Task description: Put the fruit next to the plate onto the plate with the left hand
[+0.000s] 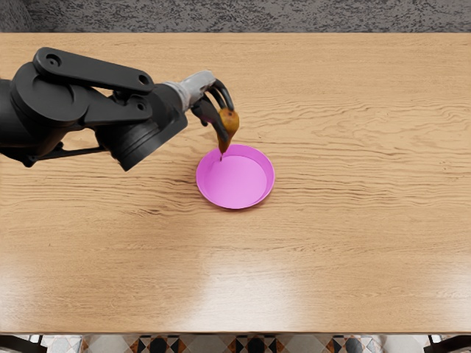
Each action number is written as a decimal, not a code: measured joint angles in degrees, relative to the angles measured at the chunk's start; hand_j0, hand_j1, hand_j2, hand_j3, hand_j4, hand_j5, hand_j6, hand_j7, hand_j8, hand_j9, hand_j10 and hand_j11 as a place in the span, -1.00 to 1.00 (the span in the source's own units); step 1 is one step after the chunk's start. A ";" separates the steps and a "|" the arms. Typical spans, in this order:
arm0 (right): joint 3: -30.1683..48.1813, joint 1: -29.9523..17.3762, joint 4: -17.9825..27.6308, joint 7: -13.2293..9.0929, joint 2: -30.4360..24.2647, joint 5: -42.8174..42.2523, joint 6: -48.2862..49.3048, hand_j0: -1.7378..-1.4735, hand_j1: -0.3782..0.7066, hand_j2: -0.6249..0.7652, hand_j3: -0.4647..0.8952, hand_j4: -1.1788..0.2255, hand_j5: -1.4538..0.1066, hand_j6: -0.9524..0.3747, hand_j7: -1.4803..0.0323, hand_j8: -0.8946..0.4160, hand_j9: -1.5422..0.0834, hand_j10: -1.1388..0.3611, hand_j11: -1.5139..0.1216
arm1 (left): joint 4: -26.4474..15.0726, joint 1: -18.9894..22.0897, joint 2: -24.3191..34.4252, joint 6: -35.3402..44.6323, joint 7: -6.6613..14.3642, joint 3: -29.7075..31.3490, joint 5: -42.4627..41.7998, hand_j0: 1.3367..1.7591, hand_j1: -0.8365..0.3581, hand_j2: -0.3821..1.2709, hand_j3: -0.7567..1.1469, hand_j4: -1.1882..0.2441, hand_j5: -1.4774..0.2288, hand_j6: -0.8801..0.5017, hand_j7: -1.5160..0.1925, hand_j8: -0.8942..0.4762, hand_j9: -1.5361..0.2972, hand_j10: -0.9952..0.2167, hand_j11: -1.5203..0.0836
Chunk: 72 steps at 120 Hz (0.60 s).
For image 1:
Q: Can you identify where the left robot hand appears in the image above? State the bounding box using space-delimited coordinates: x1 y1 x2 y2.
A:
163 70 236 143

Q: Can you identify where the brown yellow pear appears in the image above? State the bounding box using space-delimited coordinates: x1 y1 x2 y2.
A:
216 107 240 162

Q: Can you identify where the pink round plate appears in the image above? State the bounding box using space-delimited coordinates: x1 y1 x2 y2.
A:
195 143 276 210

